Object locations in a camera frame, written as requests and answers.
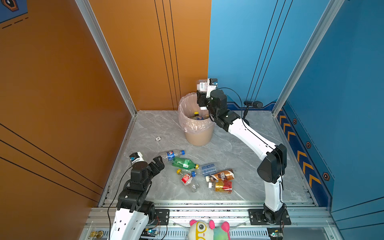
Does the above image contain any pepsi bottle yellow cap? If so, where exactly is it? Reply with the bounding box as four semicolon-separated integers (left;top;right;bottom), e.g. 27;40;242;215
192;116;206;121

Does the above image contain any small pepsi bottle blue cap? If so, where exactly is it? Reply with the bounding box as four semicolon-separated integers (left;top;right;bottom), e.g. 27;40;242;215
160;150;185;161

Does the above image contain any plush toy colourful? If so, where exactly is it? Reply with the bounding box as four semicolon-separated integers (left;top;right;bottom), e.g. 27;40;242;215
187;220;231;240

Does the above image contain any clear water bottle blue label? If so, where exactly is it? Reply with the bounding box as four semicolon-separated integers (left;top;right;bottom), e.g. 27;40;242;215
191;163;219;177

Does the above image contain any brown coffee bottle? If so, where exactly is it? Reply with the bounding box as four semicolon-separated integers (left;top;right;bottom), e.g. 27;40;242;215
206;169;235;183

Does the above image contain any pink plastic bin liner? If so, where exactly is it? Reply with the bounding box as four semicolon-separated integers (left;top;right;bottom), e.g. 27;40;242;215
178;92;216;134

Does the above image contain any right green circuit board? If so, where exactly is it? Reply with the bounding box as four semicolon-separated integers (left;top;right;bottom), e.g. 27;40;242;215
267;228;284;240

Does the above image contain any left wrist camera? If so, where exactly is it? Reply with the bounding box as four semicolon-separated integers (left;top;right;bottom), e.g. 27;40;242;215
129;152;145;166

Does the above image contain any beige bin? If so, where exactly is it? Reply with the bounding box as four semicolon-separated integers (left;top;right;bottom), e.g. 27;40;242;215
179;95;216;147

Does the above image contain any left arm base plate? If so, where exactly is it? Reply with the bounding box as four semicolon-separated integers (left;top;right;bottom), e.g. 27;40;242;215
149;209;170;226

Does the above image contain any green circuit board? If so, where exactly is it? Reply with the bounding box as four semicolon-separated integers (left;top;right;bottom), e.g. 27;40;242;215
267;228;284;240
141;228;160;239

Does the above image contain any red gold tea bottle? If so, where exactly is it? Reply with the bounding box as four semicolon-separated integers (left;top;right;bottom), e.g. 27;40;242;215
208;181;233;194

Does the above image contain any white pink carton box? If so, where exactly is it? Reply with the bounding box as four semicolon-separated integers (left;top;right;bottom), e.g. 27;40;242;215
197;79;209;92

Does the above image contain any green sprite bottle yellow cap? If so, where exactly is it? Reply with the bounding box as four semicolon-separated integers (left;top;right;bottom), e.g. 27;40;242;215
172;157;200;170

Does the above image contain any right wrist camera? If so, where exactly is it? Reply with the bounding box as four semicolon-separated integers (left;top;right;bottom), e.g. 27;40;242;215
206;78;218;98

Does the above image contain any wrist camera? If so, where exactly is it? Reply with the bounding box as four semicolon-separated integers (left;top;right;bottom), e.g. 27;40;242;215
206;78;218;98
129;152;145;166

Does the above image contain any brass knob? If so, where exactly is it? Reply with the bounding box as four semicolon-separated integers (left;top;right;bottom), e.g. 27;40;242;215
88;231;104;239

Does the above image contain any clear bottle red label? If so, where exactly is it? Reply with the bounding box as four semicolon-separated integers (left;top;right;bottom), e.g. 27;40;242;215
177;169;200;193

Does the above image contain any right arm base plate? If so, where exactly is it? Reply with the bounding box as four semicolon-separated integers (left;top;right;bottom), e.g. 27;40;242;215
248;208;292;226

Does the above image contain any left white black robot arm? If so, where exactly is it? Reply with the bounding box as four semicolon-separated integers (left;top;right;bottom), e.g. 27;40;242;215
108;153;165;240

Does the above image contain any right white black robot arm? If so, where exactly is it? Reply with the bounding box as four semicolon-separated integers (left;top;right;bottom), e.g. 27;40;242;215
197;89;287;225

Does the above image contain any left green circuit board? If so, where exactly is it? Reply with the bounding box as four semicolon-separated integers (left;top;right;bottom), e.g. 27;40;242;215
141;228;160;239

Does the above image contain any black microphone on stand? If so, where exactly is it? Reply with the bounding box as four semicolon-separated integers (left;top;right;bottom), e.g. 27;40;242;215
241;100;264;121

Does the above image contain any aluminium rail frame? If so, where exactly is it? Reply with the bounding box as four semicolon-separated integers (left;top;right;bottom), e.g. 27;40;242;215
78;200;344;240

